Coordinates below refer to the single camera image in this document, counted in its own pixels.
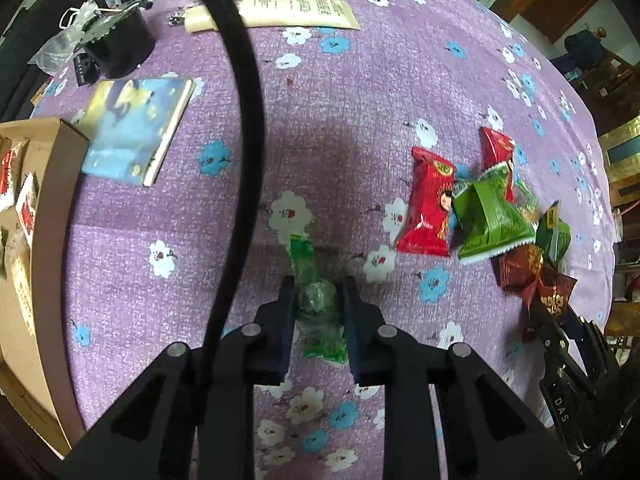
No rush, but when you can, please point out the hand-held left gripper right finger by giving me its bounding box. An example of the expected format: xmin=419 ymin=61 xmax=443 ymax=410
xmin=341 ymin=275 xmax=581 ymax=480

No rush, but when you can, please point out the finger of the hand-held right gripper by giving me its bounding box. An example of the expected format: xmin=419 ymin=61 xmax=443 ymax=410
xmin=566 ymin=313 xmax=622 ymax=392
xmin=530 ymin=301 xmax=587 ymax=392

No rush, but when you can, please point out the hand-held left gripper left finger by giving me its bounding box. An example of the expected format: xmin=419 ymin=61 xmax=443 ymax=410
xmin=62 ymin=275 xmax=299 ymax=480

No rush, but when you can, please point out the clear green candy wrapper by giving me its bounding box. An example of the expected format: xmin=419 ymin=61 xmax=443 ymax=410
xmin=287 ymin=234 xmax=349 ymax=365

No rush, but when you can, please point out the dark red snack packet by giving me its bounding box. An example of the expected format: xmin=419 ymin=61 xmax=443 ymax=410
xmin=522 ymin=275 xmax=579 ymax=343
xmin=497 ymin=245 xmax=561 ymax=301

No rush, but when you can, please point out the small green snack packet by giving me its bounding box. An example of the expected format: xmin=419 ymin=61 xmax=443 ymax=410
xmin=535 ymin=200 xmax=572 ymax=263
xmin=515 ymin=180 xmax=541 ymax=223

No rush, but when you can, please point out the large green snack packet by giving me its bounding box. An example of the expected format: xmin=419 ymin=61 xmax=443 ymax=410
xmin=452 ymin=162 xmax=537 ymax=266

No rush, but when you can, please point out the cardboard box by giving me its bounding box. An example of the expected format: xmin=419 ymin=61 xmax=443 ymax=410
xmin=0 ymin=117 xmax=91 ymax=458

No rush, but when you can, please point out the gold framed panel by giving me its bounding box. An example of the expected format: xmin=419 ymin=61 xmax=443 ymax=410
xmin=597 ymin=115 xmax=640 ymax=206

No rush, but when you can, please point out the blue notebook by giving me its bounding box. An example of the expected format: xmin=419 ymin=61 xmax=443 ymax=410
xmin=80 ymin=77 xmax=196 ymax=188

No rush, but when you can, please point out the dark blue cloth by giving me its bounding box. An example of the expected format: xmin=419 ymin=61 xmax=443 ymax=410
xmin=565 ymin=30 xmax=608 ymax=76

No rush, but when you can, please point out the cream tube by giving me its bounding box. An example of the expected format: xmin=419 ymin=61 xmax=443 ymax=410
xmin=185 ymin=0 xmax=361 ymax=35

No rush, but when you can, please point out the black cylinder device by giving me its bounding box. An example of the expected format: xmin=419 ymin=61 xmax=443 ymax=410
xmin=75 ymin=0 xmax=156 ymax=78

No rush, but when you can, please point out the clear plastic bag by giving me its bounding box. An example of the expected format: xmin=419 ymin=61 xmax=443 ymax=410
xmin=27 ymin=0 xmax=196 ymax=78

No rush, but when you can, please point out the black sofa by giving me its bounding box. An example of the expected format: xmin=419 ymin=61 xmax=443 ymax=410
xmin=0 ymin=0 xmax=111 ymax=126

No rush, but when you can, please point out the black cable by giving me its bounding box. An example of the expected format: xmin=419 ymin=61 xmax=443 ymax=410
xmin=150 ymin=0 xmax=266 ymax=356

